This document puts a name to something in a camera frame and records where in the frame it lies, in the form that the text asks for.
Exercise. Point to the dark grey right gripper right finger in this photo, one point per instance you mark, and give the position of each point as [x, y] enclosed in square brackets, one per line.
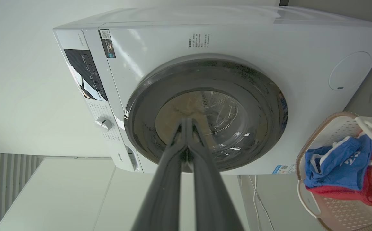
[211, 195]

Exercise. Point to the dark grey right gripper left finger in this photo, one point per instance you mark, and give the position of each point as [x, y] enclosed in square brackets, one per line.
[163, 192]

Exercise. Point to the round grey washer door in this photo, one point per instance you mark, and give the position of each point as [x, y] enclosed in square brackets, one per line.
[256, 106]

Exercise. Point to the white front-load washing machine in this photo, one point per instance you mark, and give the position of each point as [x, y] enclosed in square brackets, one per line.
[301, 128]

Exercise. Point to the blue energy label sticker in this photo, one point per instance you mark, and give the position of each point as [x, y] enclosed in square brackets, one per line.
[283, 168]

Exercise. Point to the white control knob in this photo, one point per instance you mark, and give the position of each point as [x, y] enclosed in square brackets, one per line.
[103, 124]

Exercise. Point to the blue garment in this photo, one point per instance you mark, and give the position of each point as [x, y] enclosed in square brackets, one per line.
[337, 166]

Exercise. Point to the white perforated laundry basket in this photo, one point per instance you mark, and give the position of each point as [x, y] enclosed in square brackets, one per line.
[340, 211]

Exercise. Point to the black display panel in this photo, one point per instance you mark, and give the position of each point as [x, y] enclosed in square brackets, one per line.
[86, 75]

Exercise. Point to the black QR code sticker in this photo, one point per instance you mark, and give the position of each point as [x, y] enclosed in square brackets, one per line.
[107, 44]

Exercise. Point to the white slatted panel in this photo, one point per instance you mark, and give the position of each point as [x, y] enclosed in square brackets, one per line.
[3, 179]

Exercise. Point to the round white filter cover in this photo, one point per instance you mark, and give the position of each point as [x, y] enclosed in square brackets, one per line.
[349, 70]

